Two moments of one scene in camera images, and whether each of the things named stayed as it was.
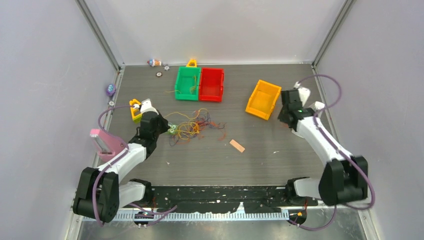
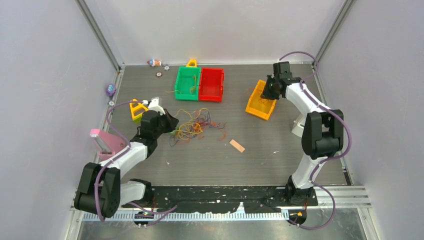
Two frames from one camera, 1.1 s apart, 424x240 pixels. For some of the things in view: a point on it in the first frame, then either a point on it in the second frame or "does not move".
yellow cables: x=192 y=90 does not move
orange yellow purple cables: x=194 y=128 does not move
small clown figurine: x=153 y=63 does not move
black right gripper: x=280 y=114 to x=266 y=93
